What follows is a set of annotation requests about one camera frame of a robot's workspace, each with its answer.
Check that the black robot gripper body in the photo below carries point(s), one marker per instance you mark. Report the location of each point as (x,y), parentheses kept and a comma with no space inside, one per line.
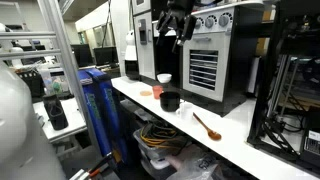
(179,18)

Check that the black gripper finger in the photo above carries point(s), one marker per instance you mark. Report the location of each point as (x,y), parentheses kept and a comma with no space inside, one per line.
(160,40)
(177,45)

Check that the wooden spoon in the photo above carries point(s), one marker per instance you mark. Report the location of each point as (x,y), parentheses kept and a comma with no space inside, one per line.
(211,134)

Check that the white mug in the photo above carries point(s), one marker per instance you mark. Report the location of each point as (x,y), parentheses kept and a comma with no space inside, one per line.
(185,110)

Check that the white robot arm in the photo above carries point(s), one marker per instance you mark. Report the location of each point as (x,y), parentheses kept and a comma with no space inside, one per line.
(25,151)

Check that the small white bowl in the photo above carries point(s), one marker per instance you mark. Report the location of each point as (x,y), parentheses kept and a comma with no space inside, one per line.
(164,77)

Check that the toy white refrigerator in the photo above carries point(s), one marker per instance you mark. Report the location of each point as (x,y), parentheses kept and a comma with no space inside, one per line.
(142,19)

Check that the toy kitchen stove oven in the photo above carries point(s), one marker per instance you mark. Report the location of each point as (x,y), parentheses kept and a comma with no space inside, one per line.
(212,69)

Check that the white black coffee machine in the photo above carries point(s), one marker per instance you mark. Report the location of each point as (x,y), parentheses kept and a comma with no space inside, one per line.
(131,63)

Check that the orange plastic cup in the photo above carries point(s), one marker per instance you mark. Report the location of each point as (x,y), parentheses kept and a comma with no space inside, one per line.
(157,90)

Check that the orange flat lid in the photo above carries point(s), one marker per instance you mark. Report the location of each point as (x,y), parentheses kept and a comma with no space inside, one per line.
(145,93)

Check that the clear plastic bag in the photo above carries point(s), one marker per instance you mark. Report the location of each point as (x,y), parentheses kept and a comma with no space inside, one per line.
(193,163)

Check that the black cylinder container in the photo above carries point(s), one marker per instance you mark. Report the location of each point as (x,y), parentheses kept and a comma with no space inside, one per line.
(55,112)

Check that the clear bin with cables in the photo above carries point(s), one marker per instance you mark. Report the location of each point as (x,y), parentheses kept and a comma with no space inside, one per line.
(158,139)

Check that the aluminium frame post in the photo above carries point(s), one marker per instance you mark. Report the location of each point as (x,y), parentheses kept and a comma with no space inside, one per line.
(53,19)

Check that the black metal frame rack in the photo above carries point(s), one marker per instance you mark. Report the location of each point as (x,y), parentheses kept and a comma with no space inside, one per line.
(286,116)

